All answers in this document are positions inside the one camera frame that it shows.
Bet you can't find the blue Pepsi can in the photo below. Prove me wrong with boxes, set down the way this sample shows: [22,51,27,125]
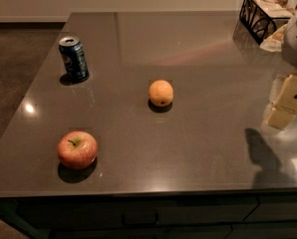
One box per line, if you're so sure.
[59,36,89,83]

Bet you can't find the black wire napkin holder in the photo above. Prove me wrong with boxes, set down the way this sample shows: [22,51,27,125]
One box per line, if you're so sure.
[239,0,294,52]

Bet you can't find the dark cabinet drawers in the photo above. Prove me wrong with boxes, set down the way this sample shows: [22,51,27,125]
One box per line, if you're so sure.
[0,195,297,239]

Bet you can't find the orange fruit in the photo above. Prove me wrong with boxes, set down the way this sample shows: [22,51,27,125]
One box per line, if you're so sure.
[148,80,173,107]

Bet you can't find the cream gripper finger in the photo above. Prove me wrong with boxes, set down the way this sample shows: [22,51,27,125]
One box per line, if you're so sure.
[265,72,297,129]

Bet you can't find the red apple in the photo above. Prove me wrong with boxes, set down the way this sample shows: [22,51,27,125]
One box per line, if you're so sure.
[57,131,98,170]

